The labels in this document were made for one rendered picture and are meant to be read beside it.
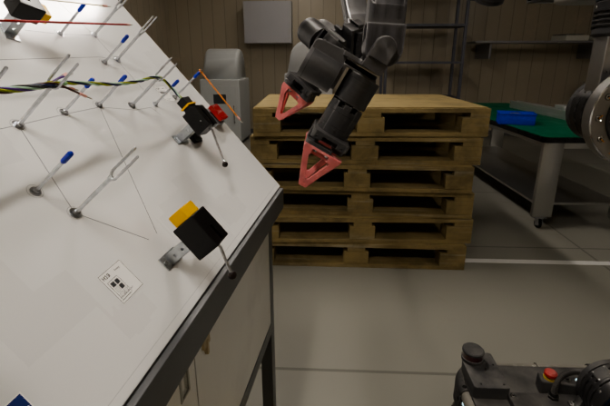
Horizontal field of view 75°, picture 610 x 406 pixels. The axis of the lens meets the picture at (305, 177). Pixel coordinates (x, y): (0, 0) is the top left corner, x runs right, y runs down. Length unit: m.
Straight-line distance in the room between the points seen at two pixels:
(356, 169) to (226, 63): 4.09
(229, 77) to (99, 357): 5.65
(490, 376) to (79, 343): 1.25
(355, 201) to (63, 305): 2.03
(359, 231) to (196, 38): 5.40
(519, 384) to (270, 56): 6.14
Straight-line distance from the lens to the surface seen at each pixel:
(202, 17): 7.24
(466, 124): 2.44
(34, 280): 0.57
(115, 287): 0.62
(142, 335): 0.61
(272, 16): 6.72
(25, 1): 0.86
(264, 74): 7.01
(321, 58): 0.65
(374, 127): 2.31
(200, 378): 0.86
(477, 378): 1.51
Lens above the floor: 1.24
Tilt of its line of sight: 16 degrees down
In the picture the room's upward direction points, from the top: straight up
